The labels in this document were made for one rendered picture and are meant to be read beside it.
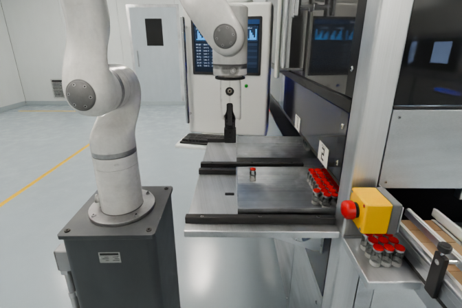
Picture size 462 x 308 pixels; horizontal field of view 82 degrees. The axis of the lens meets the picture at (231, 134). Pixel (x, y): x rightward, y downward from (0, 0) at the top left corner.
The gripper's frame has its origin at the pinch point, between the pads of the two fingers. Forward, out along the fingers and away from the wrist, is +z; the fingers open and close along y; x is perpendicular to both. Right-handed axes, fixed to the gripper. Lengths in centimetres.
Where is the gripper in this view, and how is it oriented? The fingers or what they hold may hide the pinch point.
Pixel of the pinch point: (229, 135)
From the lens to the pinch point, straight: 70.8
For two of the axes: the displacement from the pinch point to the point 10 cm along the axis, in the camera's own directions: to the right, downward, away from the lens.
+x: -10.0, 0.0, 0.1
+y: 0.1, -3.2, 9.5
